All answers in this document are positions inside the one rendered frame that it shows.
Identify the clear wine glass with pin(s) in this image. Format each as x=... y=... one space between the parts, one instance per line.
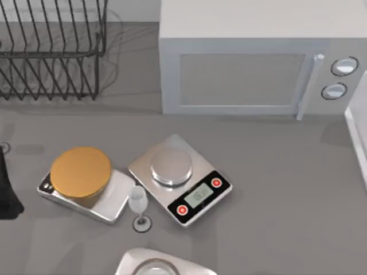
x=138 y=200

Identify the round microwave knob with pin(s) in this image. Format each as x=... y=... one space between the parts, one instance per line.
x=334 y=91
x=344 y=66

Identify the white box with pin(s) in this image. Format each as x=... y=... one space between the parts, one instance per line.
x=358 y=134

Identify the silver scale with orange plate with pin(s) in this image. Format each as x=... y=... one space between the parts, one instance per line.
x=81 y=179

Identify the white scale with round plate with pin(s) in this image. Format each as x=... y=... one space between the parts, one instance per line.
x=160 y=263

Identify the pale microwave oven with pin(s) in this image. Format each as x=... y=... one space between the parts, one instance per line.
x=243 y=25

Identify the microwave oven door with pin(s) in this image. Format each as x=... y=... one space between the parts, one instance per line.
x=241 y=78

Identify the silver digital kitchen scale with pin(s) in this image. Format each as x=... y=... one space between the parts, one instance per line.
x=183 y=183

